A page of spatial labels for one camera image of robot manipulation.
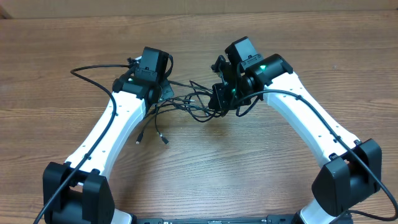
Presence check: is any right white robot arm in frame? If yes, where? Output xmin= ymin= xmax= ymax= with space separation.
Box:
xmin=208 ymin=37 xmax=382 ymax=223

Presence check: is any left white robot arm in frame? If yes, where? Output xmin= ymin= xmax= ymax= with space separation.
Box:
xmin=35 ymin=47 xmax=174 ymax=224

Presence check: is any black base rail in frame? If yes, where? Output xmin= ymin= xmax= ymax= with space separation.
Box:
xmin=132 ymin=214 xmax=294 ymax=224

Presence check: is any thin black USB-C cable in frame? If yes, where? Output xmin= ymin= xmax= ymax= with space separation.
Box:
xmin=134 ymin=99 xmax=200 ymax=146

